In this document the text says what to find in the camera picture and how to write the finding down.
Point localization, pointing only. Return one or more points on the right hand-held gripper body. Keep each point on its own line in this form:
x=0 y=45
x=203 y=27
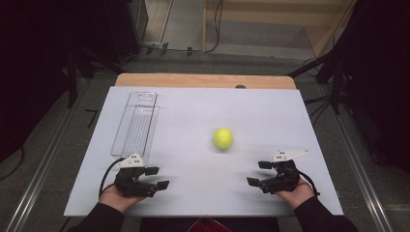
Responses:
x=283 y=177

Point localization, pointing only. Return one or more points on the wooden table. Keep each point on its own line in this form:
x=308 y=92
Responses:
x=193 y=80

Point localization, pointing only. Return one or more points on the person's dark red clothing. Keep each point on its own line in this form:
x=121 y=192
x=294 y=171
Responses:
x=209 y=225

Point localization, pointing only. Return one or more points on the person's left hand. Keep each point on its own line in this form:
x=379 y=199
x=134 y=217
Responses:
x=117 y=199

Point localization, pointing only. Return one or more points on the yellow tennis ball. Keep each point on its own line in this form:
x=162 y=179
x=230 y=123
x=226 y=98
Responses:
x=223 y=138

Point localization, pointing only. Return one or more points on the metal floor rail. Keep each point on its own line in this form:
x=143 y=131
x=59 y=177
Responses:
x=42 y=174
x=361 y=167

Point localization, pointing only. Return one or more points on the person's right hand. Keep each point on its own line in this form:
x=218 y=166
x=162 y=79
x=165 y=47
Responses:
x=298 y=196

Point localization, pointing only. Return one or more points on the clear plastic tray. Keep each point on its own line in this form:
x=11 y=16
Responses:
x=135 y=129

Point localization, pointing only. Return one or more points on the black cabinet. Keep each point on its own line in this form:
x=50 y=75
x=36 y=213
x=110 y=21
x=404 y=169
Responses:
x=129 y=29

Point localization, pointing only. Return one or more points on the black metal stand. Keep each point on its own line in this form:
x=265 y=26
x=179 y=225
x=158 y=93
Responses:
x=72 y=80
x=335 y=83

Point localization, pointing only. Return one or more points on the white board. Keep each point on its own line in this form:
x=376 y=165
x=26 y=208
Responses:
x=225 y=187

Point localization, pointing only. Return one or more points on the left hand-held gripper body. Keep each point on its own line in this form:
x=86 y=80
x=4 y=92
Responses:
x=129 y=183

